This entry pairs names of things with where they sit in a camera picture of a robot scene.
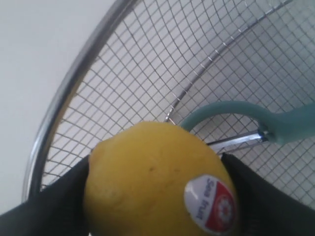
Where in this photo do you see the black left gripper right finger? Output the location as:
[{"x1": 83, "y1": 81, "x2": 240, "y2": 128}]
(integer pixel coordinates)
[{"x1": 221, "y1": 153, "x2": 315, "y2": 236}]

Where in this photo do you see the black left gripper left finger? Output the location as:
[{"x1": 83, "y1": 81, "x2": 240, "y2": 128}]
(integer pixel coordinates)
[{"x1": 0, "y1": 157, "x2": 90, "y2": 236}]

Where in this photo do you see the oval steel mesh basket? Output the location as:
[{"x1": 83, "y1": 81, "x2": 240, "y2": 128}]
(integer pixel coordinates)
[{"x1": 22, "y1": 0, "x2": 315, "y2": 207}]

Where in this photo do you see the teal handled vegetable peeler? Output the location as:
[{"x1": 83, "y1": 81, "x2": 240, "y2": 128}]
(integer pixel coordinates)
[{"x1": 180, "y1": 101, "x2": 315, "y2": 150}]

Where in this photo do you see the yellow lemon with sticker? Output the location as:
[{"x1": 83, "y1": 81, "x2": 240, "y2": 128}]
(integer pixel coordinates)
[{"x1": 84, "y1": 121, "x2": 240, "y2": 236}]

